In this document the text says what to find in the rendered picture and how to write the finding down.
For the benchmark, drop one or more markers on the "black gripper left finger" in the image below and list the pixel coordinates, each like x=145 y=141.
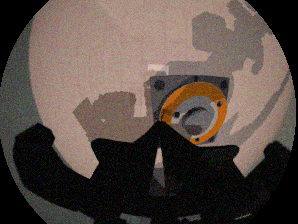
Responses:
x=138 y=155

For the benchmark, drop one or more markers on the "orange round plate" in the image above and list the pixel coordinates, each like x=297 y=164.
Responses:
x=188 y=96

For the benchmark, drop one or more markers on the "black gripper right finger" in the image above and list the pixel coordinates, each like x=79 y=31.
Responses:
x=179 y=156

